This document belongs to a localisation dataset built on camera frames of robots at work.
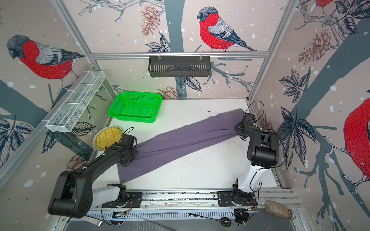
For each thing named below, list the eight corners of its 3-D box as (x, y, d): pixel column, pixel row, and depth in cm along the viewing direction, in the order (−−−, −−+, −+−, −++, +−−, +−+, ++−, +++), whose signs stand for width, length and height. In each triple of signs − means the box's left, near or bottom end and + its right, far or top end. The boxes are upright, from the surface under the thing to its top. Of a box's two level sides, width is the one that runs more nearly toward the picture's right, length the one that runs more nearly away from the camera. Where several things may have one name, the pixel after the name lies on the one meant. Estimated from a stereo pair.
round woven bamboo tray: (88, 150, 94) (86, 149, 92) (99, 128, 106) (97, 126, 104) (116, 150, 94) (114, 149, 92) (124, 128, 106) (123, 126, 104)
